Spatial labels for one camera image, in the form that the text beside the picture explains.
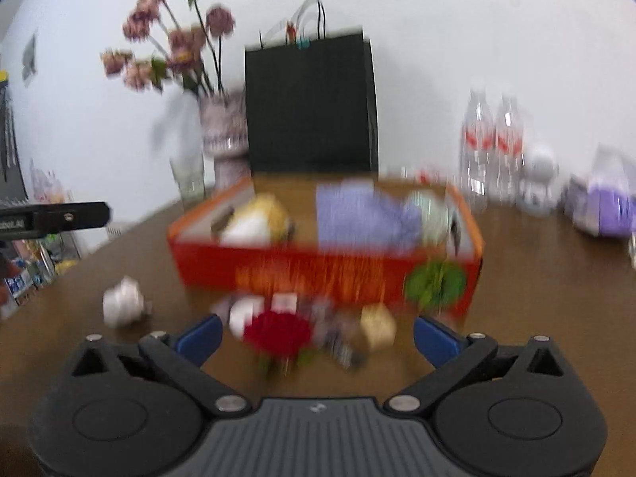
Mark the purple knit drawstring pouch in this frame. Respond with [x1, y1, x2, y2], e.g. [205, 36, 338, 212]
[316, 181, 423, 251]

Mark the right clear water bottle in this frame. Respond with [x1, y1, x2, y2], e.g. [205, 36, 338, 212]
[492, 94, 524, 204]

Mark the red fabric rose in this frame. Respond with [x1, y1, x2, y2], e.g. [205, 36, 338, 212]
[242, 310, 314, 375]

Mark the clear drinking glass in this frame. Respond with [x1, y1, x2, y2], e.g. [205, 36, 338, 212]
[170, 153, 206, 209]

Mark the purple tissue pack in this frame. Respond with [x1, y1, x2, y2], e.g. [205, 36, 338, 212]
[562, 145, 635, 238]

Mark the crumpled white tissue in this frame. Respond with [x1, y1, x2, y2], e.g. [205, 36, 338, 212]
[103, 277, 152, 328]

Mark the white round cap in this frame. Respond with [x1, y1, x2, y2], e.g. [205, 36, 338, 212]
[227, 295, 265, 339]

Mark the white and tan plush toy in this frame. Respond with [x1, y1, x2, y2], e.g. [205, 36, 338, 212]
[210, 193, 294, 246]

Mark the dried pink flower bouquet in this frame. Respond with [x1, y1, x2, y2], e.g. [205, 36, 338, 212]
[100, 0, 236, 99]

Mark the left clear water bottle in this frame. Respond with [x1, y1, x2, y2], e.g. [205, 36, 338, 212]
[459, 88, 495, 213]

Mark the clear water bottle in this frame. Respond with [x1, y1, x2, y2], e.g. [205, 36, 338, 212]
[492, 94, 524, 204]
[459, 88, 495, 213]

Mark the red cardboard pumpkin box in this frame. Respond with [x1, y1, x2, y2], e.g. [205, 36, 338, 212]
[167, 175, 484, 319]

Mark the white robot figurine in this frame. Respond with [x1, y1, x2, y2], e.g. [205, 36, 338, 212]
[515, 143, 559, 217]

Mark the purple ceramic vase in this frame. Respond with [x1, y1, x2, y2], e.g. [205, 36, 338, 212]
[200, 88, 250, 190]

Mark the iridescent plastic bag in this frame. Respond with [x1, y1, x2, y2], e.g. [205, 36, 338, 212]
[407, 190, 453, 246]

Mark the black paper shopping bag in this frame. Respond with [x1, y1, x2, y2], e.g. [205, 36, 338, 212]
[245, 0, 378, 173]

